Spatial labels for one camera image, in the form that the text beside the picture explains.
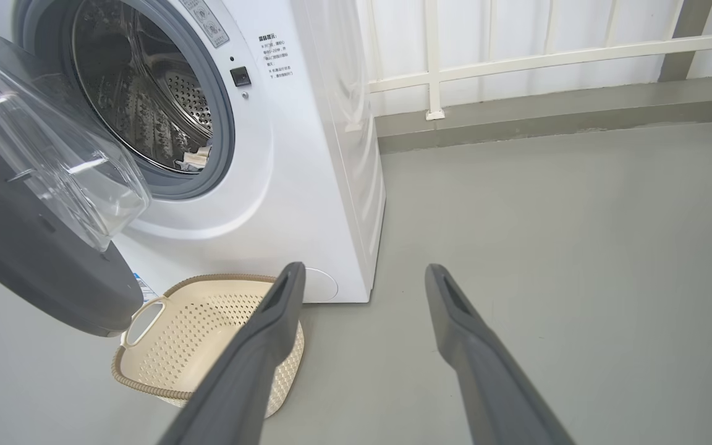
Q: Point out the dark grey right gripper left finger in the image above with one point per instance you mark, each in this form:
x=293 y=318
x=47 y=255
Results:
x=251 y=358

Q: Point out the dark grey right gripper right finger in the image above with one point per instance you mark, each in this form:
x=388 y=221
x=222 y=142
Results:
x=479 y=364

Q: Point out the blue and cream bear garment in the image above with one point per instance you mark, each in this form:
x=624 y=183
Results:
x=195 y=159

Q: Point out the dark round washing machine door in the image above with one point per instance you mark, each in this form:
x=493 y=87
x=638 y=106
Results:
x=22 y=247

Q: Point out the cream perforated laundry basket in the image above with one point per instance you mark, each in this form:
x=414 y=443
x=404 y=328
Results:
x=201 y=334

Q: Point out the white front-load washing machine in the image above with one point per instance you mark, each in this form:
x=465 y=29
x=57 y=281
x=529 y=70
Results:
x=306 y=185

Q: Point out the black door latch socket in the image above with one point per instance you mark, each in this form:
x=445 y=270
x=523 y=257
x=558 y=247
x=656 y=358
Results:
x=240 y=76

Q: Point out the round white filter cover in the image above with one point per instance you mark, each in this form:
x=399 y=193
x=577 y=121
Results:
x=325 y=285

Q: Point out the blue energy label sticker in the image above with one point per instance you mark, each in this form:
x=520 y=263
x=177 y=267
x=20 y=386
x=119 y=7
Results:
x=144 y=287

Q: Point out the perforated steel washer drum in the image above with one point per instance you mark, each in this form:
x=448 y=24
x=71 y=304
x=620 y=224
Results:
x=146 y=93

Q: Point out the printed text instruction sticker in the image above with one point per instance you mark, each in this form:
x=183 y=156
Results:
x=275 y=55

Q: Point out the white metal railing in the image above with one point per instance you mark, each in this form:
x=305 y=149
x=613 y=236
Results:
x=433 y=62

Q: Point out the grey warning sticker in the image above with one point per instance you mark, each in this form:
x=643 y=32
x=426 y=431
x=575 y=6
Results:
x=207 y=21

